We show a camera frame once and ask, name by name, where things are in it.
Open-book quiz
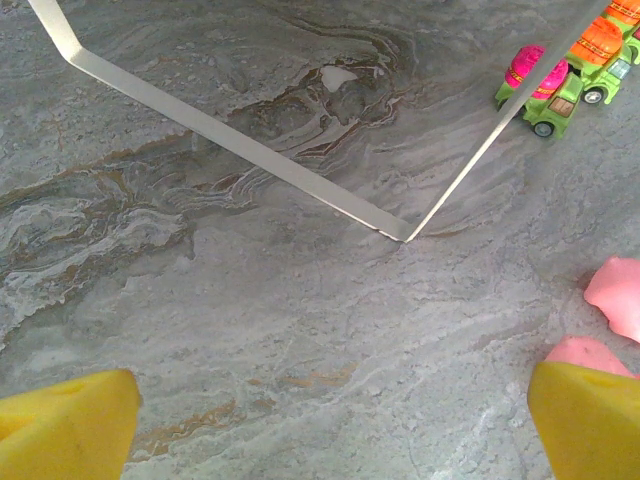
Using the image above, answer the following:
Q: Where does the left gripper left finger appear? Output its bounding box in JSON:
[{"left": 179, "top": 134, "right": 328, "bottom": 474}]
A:
[{"left": 0, "top": 368, "right": 144, "bottom": 480}]

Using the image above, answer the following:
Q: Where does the wooden shelf white metal frame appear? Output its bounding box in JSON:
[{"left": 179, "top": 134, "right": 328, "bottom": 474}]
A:
[{"left": 27, "top": 0, "right": 614, "bottom": 245}]

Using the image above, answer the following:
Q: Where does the green truck toy orange drum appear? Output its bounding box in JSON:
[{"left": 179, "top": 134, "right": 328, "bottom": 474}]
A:
[
  {"left": 564, "top": 15, "right": 634, "bottom": 106},
  {"left": 602, "top": 0, "right": 640, "bottom": 65}
]

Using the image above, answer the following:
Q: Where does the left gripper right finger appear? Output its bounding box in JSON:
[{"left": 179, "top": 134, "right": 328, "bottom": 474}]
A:
[{"left": 527, "top": 360, "right": 640, "bottom": 480}]

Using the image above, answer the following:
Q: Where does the green truck toy pink drum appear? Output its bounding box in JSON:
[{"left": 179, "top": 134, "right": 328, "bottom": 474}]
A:
[{"left": 494, "top": 44, "right": 585, "bottom": 139}]

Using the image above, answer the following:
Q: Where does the pink plastic pig toy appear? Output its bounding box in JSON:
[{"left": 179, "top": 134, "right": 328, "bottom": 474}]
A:
[
  {"left": 544, "top": 334, "right": 639, "bottom": 379},
  {"left": 583, "top": 255, "right": 640, "bottom": 345}
]

